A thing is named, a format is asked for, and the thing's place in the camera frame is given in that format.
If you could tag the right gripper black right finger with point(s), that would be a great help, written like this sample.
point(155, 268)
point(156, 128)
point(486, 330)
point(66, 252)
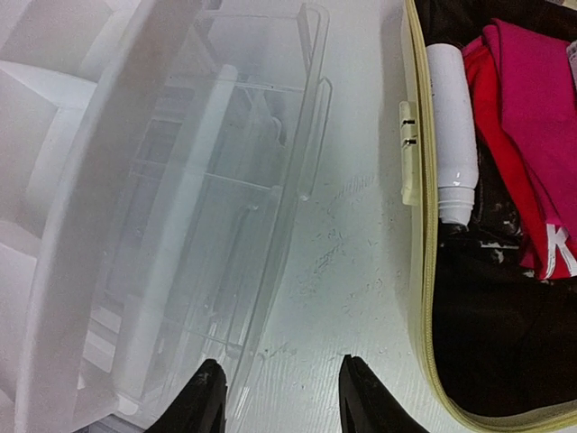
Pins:
point(366, 405)

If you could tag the pale yellow hard-shell suitcase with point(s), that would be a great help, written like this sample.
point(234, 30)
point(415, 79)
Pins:
point(496, 344)

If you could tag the red t-shirt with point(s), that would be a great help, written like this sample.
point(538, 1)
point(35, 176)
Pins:
point(524, 108)

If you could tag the white plastic drawer organizer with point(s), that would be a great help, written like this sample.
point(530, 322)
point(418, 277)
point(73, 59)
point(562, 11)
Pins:
point(153, 155)

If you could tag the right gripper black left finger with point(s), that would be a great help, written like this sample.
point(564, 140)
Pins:
point(200, 405)

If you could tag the white cylindrical bottle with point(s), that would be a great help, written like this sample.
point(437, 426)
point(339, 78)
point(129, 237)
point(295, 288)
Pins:
point(455, 140)

